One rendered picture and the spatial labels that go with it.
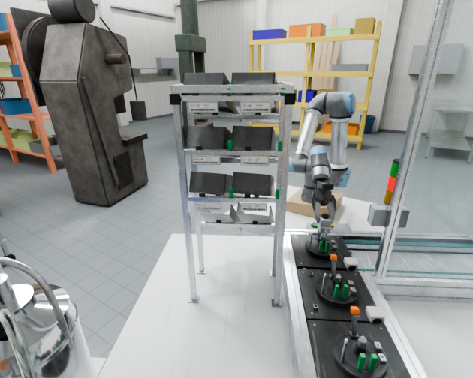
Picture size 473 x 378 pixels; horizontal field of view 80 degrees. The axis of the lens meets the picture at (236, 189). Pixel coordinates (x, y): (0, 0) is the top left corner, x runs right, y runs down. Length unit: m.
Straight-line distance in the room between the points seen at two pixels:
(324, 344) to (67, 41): 3.77
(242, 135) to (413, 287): 0.87
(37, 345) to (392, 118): 8.88
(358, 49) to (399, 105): 1.86
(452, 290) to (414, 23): 7.98
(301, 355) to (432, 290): 0.64
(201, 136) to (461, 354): 1.08
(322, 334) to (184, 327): 0.47
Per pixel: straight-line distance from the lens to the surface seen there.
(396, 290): 1.31
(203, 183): 0.98
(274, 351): 1.06
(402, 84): 8.91
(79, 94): 3.71
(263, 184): 0.95
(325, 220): 1.21
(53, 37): 4.16
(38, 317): 0.46
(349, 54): 9.10
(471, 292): 1.44
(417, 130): 1.02
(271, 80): 0.88
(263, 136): 0.91
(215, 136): 0.92
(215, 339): 1.08
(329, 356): 0.94
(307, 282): 1.13
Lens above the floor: 1.70
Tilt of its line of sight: 23 degrees down
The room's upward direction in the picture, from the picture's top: 1 degrees counter-clockwise
